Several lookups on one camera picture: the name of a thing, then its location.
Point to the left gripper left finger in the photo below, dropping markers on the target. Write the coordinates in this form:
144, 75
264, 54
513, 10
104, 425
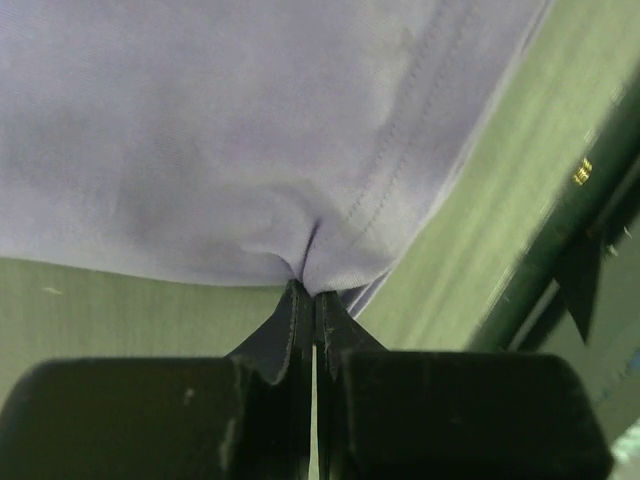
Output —
246, 415

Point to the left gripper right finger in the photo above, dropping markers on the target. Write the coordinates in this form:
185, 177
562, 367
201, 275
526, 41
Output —
385, 414

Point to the purple t shirt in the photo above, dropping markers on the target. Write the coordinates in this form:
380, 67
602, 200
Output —
244, 143

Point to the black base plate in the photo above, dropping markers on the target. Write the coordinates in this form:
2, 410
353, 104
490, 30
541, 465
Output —
559, 272

